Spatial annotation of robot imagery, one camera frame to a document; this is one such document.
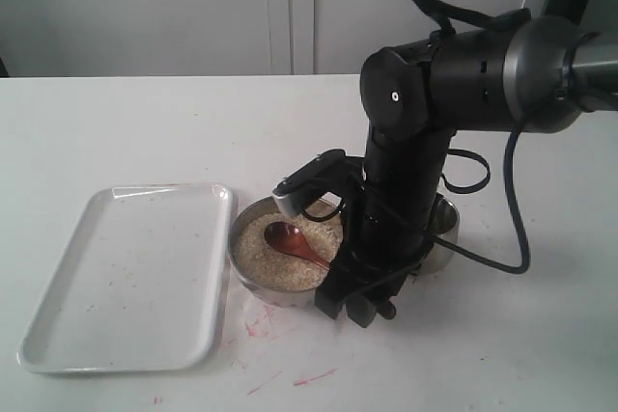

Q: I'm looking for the white rectangular plastic tray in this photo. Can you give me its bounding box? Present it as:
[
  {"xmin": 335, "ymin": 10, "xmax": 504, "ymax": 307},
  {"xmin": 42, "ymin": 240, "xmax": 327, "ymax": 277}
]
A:
[{"xmin": 17, "ymin": 183, "xmax": 236, "ymax": 374}]

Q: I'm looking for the steel bowl of rice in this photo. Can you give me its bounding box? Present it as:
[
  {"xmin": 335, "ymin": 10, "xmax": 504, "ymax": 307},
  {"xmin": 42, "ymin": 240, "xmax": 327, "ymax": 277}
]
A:
[{"xmin": 229, "ymin": 197, "xmax": 343, "ymax": 307}]

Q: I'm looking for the white cabinet behind table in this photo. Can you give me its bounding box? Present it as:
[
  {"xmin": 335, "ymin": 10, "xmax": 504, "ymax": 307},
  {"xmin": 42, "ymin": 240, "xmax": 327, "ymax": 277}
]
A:
[{"xmin": 1, "ymin": 0, "xmax": 546, "ymax": 77}]

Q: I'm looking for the stainless steel cup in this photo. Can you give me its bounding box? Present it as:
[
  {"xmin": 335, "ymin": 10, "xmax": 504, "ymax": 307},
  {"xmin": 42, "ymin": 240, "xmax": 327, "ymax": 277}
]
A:
[{"xmin": 411, "ymin": 194, "xmax": 460, "ymax": 276}]

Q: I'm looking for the brown wooden spoon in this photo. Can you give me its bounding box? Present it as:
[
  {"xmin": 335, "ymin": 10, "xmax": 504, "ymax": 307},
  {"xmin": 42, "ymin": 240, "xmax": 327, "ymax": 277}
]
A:
[{"xmin": 264, "ymin": 222, "xmax": 330, "ymax": 270}]

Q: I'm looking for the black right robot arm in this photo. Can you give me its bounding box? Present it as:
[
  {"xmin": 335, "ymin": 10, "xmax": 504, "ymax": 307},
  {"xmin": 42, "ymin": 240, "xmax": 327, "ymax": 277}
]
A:
[{"xmin": 307, "ymin": 17, "xmax": 617, "ymax": 326}]

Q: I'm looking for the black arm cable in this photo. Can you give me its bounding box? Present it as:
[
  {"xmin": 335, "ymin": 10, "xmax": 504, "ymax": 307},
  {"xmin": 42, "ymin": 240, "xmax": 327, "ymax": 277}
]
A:
[{"xmin": 398, "ymin": 0, "xmax": 603, "ymax": 274}]

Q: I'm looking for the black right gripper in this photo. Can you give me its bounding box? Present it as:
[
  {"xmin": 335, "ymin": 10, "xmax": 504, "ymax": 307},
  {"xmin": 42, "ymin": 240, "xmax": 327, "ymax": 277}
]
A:
[{"xmin": 314, "ymin": 175, "xmax": 439, "ymax": 327}]

